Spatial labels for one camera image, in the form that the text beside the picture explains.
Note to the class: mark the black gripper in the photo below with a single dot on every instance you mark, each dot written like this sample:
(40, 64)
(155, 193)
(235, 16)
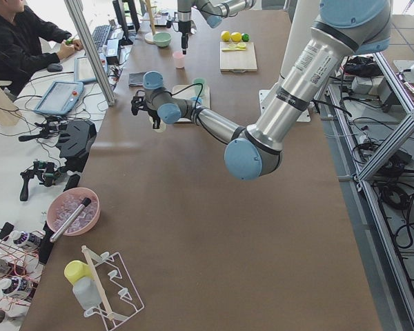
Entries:
(183, 28)
(154, 119)

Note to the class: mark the cream white cup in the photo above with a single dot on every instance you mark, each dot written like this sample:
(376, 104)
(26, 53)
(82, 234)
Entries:
(162, 128)

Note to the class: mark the pink cup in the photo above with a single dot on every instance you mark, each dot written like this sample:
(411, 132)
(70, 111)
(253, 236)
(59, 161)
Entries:
(178, 59)

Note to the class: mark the green cup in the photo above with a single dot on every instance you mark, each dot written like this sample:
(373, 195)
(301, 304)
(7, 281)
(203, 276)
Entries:
(199, 85)

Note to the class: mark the blue cup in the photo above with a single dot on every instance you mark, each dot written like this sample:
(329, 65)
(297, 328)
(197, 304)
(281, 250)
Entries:
(197, 100)

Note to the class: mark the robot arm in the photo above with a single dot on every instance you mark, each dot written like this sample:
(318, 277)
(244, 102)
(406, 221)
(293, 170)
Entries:
(212, 14)
(341, 29)

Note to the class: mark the beige rabbit tray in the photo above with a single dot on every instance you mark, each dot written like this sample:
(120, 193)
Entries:
(183, 93)

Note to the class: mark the green bowl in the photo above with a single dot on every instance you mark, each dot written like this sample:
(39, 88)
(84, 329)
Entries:
(162, 39)

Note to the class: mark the wooden cup stand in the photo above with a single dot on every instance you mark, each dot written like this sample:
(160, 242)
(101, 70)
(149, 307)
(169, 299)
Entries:
(149, 36)

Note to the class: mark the yellow lemon lower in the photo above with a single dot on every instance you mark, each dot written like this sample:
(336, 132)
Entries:
(225, 36)

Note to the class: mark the yellow lemon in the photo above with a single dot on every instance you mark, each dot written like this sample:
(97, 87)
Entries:
(225, 36)
(236, 37)

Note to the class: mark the grey cloth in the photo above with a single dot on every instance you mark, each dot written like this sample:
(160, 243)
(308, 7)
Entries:
(135, 79)

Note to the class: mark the yellow lemon upper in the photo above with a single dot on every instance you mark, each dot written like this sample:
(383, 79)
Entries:
(236, 37)

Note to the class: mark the bamboo cutting board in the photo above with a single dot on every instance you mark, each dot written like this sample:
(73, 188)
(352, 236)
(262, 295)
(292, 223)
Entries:
(238, 61)

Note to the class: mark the yellow plastic knife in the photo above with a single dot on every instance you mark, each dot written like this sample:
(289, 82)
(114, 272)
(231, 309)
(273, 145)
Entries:
(233, 49)

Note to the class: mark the blue teach pendant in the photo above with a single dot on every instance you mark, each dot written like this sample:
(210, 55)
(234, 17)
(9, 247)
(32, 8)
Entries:
(60, 98)
(83, 71)

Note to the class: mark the metal muddler tool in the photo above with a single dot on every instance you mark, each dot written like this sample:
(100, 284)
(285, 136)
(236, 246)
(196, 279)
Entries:
(68, 222)

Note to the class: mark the pink bowl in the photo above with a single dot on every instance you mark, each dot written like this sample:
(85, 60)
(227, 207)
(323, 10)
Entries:
(62, 208)

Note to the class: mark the seated person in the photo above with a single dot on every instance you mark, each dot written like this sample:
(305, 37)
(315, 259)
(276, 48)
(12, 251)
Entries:
(29, 44)

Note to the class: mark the yellow cup on rack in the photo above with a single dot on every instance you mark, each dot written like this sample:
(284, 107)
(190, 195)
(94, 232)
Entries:
(75, 270)

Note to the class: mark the clear plastic bottle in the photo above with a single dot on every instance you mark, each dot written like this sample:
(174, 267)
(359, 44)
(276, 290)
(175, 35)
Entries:
(86, 292)

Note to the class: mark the white wire rack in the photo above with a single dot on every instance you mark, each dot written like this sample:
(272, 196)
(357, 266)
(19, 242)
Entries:
(120, 298)

